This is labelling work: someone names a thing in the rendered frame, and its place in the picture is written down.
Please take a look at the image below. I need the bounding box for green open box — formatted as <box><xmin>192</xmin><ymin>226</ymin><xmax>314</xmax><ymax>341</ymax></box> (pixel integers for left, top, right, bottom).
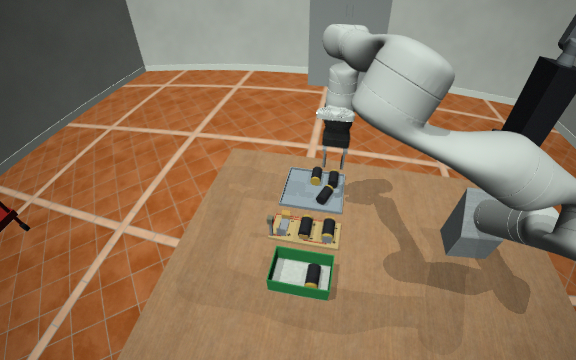
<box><xmin>266</xmin><ymin>245</ymin><xmax>334</xmax><ymax>301</ymax></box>

